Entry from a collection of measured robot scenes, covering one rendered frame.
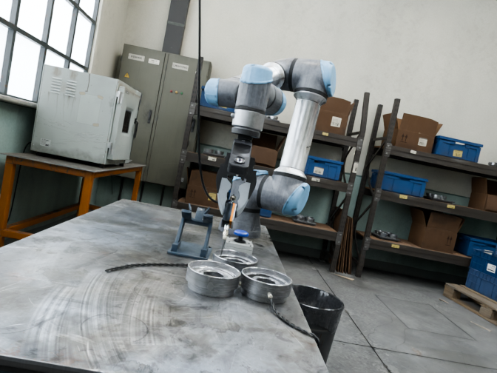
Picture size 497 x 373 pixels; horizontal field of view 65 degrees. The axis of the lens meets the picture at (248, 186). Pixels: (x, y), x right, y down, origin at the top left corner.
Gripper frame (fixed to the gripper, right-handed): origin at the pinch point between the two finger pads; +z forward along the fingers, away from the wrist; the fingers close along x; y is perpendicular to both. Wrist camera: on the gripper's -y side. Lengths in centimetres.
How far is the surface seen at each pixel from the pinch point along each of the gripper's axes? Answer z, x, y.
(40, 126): -6, 150, 186
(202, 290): 12.0, 1.6, -23.1
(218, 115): -50, 41, 327
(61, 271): 12.9, 27.1, -24.9
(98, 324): 12.8, 13.7, -41.6
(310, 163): -18, -68, 342
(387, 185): -12, -157, 346
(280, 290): 9.9, -13.0, -20.8
